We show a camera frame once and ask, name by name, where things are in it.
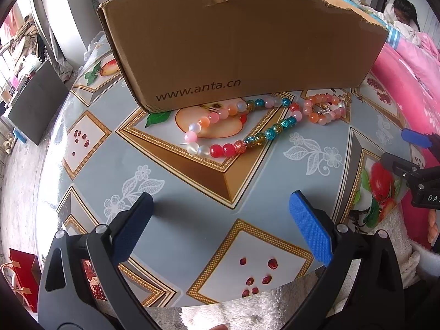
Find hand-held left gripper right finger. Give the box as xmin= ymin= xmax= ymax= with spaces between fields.
xmin=285 ymin=190 xmax=406 ymax=330

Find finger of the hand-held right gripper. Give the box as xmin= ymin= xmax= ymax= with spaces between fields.
xmin=401 ymin=128 xmax=440 ymax=149
xmin=380 ymin=152 xmax=440 ymax=188

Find brown cardboard box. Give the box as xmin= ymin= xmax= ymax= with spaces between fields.
xmin=97 ymin=0 xmax=391 ymax=114

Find orange pink bead bracelet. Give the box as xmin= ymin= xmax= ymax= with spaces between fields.
xmin=302 ymin=93 xmax=348 ymax=126

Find white fuzzy towel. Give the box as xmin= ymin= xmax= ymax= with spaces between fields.
xmin=180 ymin=206 xmax=422 ymax=330

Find dark grey board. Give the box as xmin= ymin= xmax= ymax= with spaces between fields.
xmin=7 ymin=62 xmax=69 ymax=146

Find pink floral blanket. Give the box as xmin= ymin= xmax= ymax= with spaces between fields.
xmin=369 ymin=31 xmax=440 ymax=248

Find multicolour bead necklace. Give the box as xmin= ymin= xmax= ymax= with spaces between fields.
xmin=180 ymin=96 xmax=299 ymax=159

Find red gift bag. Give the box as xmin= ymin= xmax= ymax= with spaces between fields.
xmin=0 ymin=247 xmax=42 ymax=313

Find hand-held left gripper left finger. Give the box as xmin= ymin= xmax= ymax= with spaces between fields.
xmin=37 ymin=192 xmax=162 ymax=330

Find person's right hand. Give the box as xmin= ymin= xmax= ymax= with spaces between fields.
xmin=428 ymin=210 xmax=440 ymax=244

